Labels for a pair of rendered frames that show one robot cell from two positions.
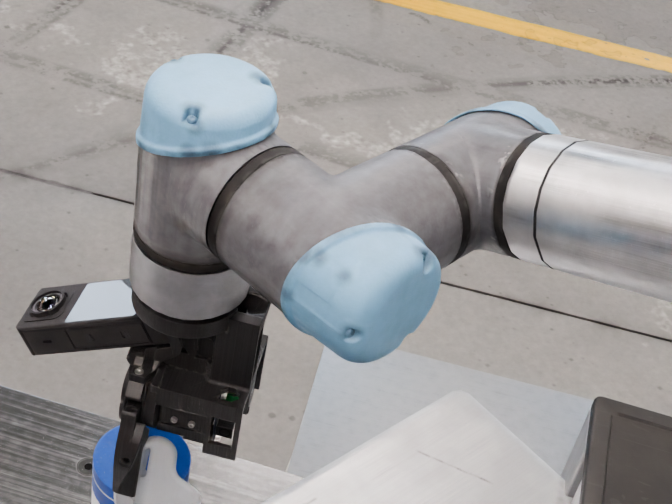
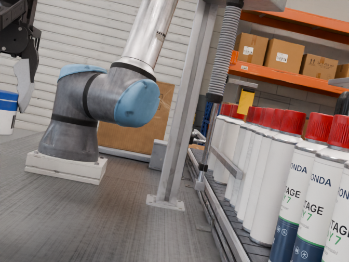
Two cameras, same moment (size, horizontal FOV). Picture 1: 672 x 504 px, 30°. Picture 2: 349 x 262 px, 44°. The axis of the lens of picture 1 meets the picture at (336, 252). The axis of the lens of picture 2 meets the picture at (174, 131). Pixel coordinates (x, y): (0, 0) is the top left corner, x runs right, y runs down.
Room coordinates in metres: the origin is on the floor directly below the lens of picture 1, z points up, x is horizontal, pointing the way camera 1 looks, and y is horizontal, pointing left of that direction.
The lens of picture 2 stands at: (0.38, 0.87, 1.06)
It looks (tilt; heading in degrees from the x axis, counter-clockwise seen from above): 4 degrees down; 261
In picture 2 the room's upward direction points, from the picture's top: 12 degrees clockwise
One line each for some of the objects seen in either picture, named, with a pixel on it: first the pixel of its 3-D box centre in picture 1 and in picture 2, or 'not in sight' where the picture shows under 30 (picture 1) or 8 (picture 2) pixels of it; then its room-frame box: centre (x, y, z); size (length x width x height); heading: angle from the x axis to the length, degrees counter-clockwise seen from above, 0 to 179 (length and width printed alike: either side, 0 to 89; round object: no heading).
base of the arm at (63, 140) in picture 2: not in sight; (71, 136); (0.47, -0.25, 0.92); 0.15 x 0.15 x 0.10
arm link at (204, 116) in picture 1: (207, 162); not in sight; (0.57, 0.08, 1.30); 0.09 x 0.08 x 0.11; 53
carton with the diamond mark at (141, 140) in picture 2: not in sight; (132, 112); (0.30, -0.84, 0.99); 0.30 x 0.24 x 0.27; 91
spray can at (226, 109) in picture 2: not in sight; (222, 138); (0.04, -0.39, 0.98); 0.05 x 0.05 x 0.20
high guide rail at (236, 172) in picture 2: not in sight; (207, 144); (0.08, -0.42, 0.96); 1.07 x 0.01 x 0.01; 84
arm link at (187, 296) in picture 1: (193, 257); not in sight; (0.57, 0.09, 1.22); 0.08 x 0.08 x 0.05
